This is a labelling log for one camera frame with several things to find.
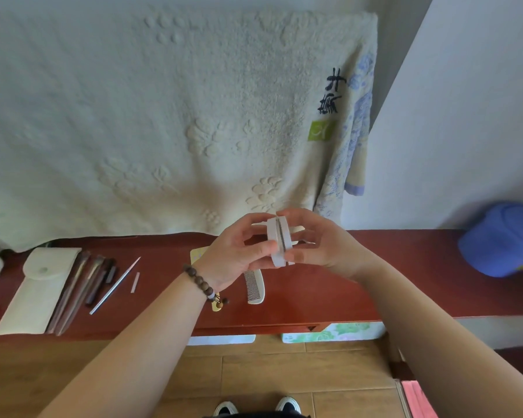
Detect person's left forearm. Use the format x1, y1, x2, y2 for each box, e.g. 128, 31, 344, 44
39, 278, 214, 418

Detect person's right black white shoe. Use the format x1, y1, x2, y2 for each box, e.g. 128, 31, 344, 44
275, 397, 302, 414

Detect red embossed carpet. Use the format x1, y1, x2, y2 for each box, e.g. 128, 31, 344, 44
400, 378, 523, 418

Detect yellow hand mirror makeup tool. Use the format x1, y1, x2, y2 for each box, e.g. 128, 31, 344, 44
189, 246, 224, 313

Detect person's left hand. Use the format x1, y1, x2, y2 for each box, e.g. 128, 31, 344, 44
193, 212, 280, 294

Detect brown wooden bead bracelet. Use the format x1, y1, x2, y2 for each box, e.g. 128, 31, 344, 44
182, 264, 230, 306

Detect red wooden table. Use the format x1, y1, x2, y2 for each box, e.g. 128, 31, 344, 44
0, 229, 523, 344

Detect person's right hand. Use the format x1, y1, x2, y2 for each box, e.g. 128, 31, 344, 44
277, 207, 375, 283

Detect dark wooden door frame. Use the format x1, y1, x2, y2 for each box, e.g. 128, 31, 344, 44
390, 343, 523, 381

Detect blue patterned towel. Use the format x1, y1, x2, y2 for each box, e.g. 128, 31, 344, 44
313, 52, 378, 222

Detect dark brown makeup pencil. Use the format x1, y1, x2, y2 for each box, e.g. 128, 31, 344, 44
85, 258, 114, 306

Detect white round compact case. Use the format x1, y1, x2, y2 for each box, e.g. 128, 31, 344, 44
266, 216, 306, 268

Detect white green floral box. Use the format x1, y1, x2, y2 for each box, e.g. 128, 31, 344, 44
282, 322, 386, 344
187, 334, 257, 346

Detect person's right forearm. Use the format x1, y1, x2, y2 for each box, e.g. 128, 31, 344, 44
355, 261, 523, 418

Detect dark grey trousers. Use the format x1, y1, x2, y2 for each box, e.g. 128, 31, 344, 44
205, 411, 310, 418

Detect blue plastic jar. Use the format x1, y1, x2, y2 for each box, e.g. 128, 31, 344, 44
457, 201, 523, 278

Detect thin silver makeup pen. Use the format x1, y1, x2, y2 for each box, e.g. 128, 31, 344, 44
89, 256, 142, 316

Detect cream plastic comb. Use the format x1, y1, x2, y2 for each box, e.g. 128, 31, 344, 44
243, 268, 266, 305

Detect pale green embossed towel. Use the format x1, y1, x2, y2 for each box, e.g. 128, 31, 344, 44
0, 8, 378, 282

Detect cream snap pouch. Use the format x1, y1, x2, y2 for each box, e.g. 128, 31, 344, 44
0, 247, 83, 337

